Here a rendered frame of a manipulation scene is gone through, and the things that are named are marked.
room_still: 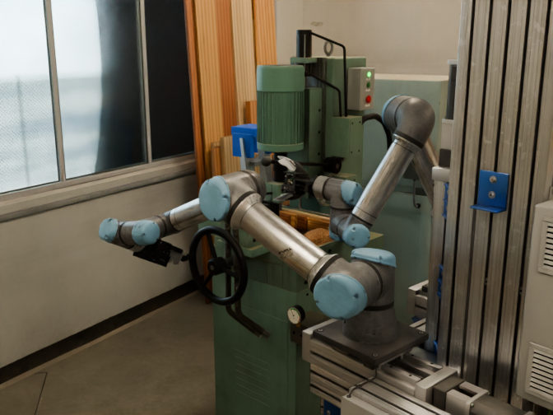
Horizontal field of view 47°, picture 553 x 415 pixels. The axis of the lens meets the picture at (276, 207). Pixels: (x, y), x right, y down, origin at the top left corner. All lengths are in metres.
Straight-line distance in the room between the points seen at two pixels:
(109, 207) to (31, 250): 0.51
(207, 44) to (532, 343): 2.76
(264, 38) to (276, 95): 2.03
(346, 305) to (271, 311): 0.89
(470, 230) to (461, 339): 0.30
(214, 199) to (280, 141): 0.70
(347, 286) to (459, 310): 0.35
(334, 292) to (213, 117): 2.46
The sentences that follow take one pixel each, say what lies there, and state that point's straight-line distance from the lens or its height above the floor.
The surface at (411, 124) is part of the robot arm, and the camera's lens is 1.90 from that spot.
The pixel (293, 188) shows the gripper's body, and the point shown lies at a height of 1.11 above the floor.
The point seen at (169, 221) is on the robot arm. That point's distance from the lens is 2.05.
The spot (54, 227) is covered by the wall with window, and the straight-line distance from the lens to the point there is 3.32.
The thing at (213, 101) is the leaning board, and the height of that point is 1.23.
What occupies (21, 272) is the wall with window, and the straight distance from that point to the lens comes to 3.26.
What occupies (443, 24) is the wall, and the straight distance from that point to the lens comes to 4.52.
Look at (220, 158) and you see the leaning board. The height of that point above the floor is 0.92.
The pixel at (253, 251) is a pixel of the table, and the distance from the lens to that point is 2.25.
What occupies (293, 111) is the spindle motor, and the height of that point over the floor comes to 1.33.
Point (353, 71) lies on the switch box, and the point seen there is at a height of 1.47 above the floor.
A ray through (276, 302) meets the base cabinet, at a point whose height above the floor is 0.65.
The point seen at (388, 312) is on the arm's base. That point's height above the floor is 0.89.
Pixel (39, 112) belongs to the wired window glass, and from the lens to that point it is 3.30.
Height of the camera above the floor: 1.57
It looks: 14 degrees down
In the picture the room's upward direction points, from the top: straight up
